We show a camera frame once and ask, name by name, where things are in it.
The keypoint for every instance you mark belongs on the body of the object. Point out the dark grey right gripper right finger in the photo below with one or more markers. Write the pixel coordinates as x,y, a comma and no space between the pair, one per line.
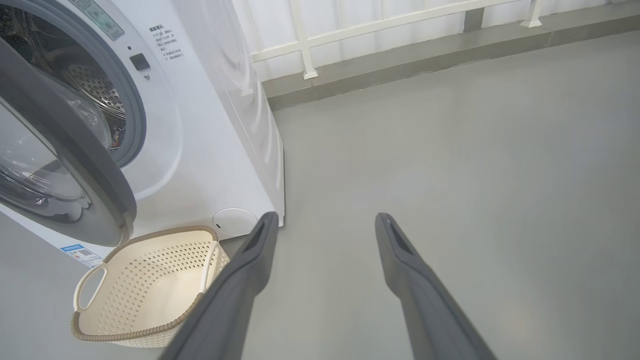
430,305

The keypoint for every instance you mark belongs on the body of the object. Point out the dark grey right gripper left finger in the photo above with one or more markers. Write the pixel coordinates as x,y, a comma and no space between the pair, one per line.
225,300

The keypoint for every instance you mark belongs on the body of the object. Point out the round dark washing machine door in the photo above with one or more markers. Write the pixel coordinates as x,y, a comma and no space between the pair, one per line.
85,165

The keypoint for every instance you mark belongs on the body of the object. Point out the cream perforated laundry basket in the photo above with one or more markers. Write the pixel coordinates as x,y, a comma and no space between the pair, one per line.
150,285

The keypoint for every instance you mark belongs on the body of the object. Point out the white front-load washing machine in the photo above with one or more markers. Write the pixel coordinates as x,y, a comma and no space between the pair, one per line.
210,150

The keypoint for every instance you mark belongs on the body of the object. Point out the black door lock latch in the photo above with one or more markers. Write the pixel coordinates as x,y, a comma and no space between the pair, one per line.
140,61

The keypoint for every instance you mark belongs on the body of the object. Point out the round white filter cover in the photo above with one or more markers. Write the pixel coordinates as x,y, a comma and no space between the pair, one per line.
232,222

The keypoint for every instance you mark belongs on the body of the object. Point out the blue energy label sticker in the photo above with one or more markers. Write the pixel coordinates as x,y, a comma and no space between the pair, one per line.
80,252

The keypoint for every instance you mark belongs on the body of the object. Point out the perforated steel washer drum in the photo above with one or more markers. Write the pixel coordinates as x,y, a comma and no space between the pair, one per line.
95,85

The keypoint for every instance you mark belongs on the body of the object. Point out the white metal railing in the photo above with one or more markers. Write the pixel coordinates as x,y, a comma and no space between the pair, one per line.
305,45

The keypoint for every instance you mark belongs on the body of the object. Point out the grey-green instruction sticker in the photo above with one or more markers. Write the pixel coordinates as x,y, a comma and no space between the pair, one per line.
97,17

